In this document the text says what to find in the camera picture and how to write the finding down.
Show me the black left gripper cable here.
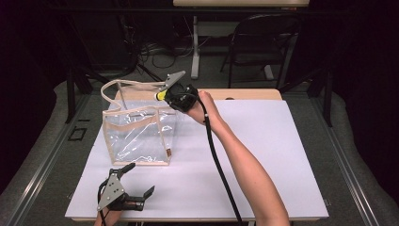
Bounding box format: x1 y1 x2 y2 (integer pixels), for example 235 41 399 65
97 179 111 226

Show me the white-legged desk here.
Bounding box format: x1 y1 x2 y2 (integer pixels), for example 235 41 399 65
172 0 311 81

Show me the person's right hand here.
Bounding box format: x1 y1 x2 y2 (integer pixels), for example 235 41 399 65
184 90 228 132

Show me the bundle of floor cables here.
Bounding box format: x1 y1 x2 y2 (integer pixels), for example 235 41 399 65
120 15 196 83

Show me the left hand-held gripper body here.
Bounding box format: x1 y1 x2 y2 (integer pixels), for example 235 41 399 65
96 169 147 212

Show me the black folding chair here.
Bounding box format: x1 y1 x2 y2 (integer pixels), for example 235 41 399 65
219 13 301 89

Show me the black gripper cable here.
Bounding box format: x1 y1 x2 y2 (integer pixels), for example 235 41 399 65
174 91 244 226
97 179 111 226

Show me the clear bag with beige trim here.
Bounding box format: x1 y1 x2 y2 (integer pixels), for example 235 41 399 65
100 78 179 167

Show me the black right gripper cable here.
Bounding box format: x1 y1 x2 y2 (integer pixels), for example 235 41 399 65
174 91 244 226

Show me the person's left hand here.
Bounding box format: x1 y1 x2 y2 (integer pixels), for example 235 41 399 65
93 206 124 226

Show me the black metal stand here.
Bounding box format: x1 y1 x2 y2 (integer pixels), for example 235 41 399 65
277 62 334 128
64 18 109 124

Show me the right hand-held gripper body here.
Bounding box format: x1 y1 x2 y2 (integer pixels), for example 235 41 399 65
158 70 200 113

